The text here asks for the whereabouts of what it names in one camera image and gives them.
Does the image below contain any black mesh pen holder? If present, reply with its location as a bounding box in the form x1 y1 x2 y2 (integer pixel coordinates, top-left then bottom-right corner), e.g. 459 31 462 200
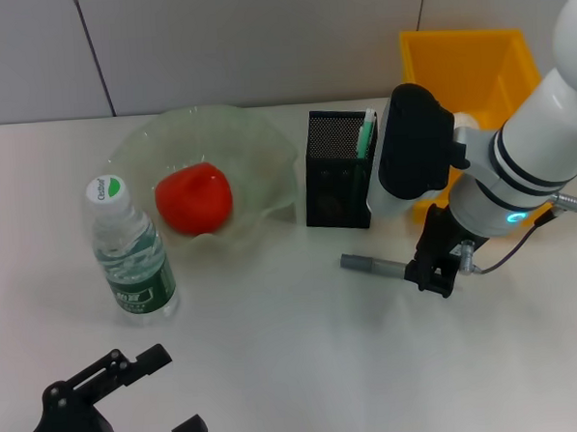
300 107 385 234

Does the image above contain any grey marker pen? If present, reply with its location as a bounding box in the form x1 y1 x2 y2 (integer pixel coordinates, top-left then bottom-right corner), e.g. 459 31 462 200
339 249 412 280

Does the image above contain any white paper ball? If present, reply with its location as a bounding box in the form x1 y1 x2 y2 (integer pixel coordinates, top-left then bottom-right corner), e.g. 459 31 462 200
451 111 484 131

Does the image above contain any yellow plastic bin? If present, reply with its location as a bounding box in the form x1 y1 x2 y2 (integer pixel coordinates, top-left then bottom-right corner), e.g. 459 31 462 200
398 23 550 225

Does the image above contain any mint green utility knife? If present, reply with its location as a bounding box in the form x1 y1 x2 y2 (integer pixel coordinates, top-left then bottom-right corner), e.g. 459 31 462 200
348 107 384 202

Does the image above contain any right wrist cable with connector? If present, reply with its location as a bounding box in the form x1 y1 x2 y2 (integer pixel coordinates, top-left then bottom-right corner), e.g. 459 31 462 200
454 191 577 276

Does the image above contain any red-orange toy fruit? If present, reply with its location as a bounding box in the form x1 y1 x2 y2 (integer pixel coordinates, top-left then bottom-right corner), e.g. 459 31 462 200
153 160 236 240

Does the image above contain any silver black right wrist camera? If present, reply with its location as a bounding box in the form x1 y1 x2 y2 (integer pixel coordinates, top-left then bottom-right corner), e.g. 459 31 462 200
361 80 475 218

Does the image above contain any frosted green glass fruit bowl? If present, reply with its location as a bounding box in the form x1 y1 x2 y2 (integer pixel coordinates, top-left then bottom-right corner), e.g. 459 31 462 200
100 101 304 265

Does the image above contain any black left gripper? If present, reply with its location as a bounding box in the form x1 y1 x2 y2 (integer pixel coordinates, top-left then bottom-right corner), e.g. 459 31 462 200
0 340 209 432

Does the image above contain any clear water bottle green label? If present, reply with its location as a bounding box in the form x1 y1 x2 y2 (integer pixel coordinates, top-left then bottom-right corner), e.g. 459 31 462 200
82 171 180 331

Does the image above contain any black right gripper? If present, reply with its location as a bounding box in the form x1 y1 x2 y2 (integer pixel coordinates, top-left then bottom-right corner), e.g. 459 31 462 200
400 200 492 302

